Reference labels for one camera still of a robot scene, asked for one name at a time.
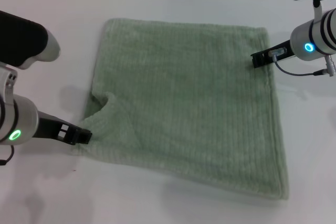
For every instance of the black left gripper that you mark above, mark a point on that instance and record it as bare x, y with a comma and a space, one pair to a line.
50, 127

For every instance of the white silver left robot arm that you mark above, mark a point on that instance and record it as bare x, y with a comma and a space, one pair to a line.
21, 119

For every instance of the green ribbed towel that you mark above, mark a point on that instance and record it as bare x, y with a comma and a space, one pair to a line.
183, 90

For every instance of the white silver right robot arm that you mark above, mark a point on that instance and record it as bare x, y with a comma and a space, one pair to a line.
315, 37

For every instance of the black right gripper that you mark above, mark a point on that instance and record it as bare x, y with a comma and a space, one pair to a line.
284, 49

